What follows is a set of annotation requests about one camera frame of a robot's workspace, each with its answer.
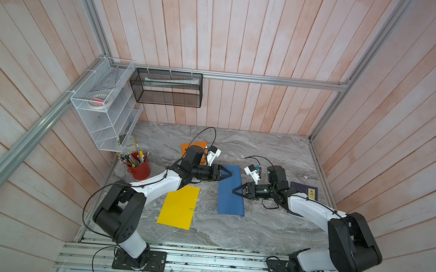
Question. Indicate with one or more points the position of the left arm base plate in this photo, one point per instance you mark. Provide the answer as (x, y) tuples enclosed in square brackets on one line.
[(149, 261)]

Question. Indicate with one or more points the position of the yellow paper document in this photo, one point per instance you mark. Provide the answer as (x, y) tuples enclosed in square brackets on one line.
[(178, 208)]

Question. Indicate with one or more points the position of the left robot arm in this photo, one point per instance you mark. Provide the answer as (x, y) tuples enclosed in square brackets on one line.
[(119, 212)]

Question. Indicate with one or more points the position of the paper in black basket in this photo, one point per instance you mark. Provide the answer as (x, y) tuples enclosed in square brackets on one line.
[(172, 83)]

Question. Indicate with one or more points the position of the black wire mesh basket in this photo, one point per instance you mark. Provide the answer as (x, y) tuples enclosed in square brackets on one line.
[(189, 98)]

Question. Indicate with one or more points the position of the orange paper document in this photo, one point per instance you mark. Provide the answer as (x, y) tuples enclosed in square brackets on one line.
[(195, 147)]

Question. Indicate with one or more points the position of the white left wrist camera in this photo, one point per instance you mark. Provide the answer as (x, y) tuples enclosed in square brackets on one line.
[(212, 153)]

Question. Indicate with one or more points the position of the dark navy book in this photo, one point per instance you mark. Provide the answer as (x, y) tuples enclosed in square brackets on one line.
[(307, 192)]

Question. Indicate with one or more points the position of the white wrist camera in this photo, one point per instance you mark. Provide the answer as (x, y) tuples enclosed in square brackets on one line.
[(254, 172), (212, 153)]

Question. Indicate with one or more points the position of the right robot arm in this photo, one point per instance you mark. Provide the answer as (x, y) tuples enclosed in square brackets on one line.
[(351, 244)]

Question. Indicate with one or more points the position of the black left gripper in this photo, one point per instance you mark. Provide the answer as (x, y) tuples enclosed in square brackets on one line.
[(217, 177)]

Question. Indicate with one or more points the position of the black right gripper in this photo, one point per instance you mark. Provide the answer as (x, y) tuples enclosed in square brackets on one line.
[(250, 191)]

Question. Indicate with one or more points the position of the red pen holder cup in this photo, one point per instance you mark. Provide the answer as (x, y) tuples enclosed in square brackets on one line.
[(139, 169)]

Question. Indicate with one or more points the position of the blue paper document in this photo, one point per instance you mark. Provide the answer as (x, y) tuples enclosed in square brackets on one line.
[(229, 204)]

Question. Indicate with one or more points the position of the tape roll in shelf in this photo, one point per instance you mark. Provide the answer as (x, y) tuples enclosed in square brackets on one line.
[(97, 101)]

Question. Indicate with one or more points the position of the white wire mesh shelf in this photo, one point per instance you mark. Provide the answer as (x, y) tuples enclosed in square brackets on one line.
[(106, 104)]

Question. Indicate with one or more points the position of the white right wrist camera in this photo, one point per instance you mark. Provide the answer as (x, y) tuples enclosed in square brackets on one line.
[(254, 172)]

